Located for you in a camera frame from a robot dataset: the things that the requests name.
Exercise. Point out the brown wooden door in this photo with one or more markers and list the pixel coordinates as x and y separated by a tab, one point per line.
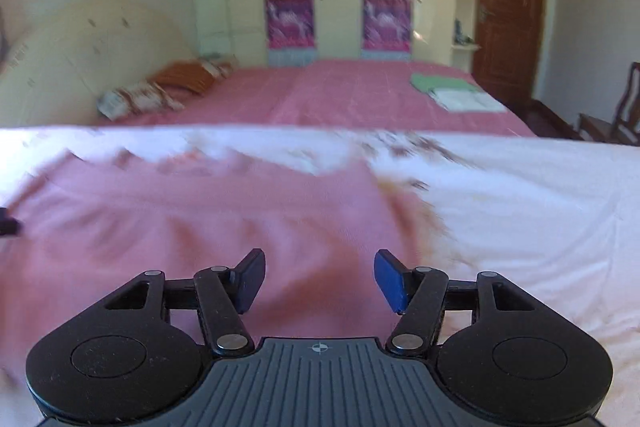
510	7

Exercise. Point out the purple wall poster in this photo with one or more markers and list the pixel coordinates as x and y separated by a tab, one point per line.
291	24
387	24

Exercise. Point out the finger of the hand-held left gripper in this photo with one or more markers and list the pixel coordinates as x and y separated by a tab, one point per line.
7	224

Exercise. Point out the dark wooden chair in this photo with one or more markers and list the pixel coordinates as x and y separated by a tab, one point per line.
620	112

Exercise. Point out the white folded cloth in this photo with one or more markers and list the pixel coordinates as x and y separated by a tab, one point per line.
467	101

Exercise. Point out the cream round headboard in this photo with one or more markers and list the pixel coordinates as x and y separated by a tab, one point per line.
90	57

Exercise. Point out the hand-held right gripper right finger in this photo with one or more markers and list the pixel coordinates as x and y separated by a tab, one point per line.
387	279

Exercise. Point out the floral pillow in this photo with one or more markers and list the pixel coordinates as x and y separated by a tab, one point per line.
217	66
137	99

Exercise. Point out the pink bedspread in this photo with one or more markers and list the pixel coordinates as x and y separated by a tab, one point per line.
340	97

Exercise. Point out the orange pillow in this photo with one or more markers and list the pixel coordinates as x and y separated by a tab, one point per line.
185	78

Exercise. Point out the pink long-sleeved sweater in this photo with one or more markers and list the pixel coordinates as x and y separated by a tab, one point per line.
200	217

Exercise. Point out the grey shelf ornament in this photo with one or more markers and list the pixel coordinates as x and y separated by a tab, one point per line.
461	34

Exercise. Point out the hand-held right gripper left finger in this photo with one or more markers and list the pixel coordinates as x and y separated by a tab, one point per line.
250	282

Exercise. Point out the white floral quilt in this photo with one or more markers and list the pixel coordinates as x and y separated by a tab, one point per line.
525	207

